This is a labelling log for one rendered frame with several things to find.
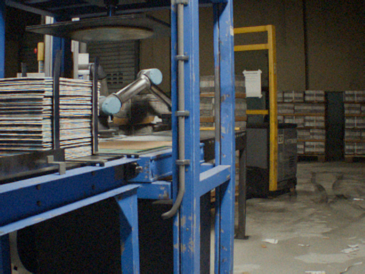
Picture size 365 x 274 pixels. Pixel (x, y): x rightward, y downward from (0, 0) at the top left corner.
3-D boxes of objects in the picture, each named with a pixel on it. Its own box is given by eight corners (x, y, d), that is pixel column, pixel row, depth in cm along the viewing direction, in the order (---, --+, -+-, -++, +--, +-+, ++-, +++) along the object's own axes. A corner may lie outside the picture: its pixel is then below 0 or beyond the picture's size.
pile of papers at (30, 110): (35, 151, 192) (33, 84, 190) (102, 153, 183) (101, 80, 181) (-28, 160, 156) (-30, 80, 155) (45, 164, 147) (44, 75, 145)
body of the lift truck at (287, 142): (224, 192, 592) (224, 122, 588) (248, 186, 635) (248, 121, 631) (276, 197, 549) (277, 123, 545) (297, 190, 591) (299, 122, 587)
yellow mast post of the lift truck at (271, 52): (266, 190, 541) (264, 25, 532) (270, 189, 548) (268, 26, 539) (273, 190, 536) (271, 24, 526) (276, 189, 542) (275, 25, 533)
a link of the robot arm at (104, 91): (106, 60, 431) (115, 108, 460) (94, 60, 433) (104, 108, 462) (102, 66, 422) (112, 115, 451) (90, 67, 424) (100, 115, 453)
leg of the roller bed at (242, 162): (238, 236, 381) (239, 146, 378) (246, 237, 379) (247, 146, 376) (236, 238, 376) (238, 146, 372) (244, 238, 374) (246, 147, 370)
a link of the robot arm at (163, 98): (128, 80, 380) (170, 116, 407) (136, 79, 371) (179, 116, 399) (134, 67, 383) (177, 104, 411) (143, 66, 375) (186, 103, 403)
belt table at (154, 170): (84, 158, 267) (84, 140, 267) (205, 162, 247) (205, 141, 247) (5, 174, 201) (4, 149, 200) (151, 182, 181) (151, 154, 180)
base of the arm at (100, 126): (89, 130, 349) (88, 116, 349) (86, 129, 364) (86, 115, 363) (110, 129, 354) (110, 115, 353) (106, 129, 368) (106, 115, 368)
